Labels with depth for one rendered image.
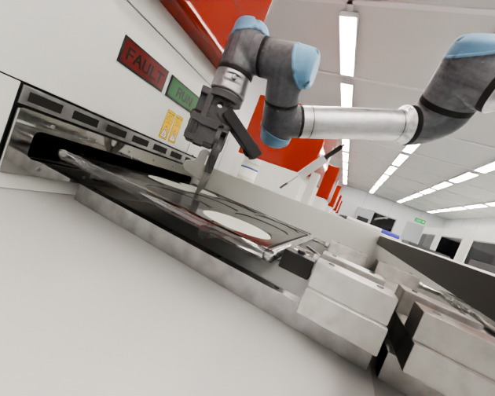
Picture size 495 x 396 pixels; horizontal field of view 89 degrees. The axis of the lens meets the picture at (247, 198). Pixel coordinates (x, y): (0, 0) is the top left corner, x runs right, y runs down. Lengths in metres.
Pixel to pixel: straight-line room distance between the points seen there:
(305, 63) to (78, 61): 0.38
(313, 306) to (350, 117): 0.46
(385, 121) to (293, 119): 0.22
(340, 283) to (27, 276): 0.28
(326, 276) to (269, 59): 0.41
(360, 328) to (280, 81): 0.44
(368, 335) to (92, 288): 0.26
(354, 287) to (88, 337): 0.23
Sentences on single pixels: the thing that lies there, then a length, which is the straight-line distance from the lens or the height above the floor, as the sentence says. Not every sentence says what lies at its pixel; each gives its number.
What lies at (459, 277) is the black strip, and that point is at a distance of 0.23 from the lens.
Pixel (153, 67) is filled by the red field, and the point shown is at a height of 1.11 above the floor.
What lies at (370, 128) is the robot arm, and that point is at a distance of 0.67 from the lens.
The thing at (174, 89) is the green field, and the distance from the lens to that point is 0.66.
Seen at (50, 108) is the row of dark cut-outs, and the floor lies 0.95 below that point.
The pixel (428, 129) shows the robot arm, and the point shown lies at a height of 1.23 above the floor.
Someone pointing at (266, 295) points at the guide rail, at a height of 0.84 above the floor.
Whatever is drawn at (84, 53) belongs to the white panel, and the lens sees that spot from 0.53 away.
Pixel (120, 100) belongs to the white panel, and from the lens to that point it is 0.57.
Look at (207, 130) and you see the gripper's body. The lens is 0.53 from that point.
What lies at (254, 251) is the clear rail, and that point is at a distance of 0.26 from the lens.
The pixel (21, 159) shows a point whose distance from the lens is 0.50.
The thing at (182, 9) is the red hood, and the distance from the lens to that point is 0.61.
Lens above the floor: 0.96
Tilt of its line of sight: 3 degrees down
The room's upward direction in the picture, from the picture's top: 21 degrees clockwise
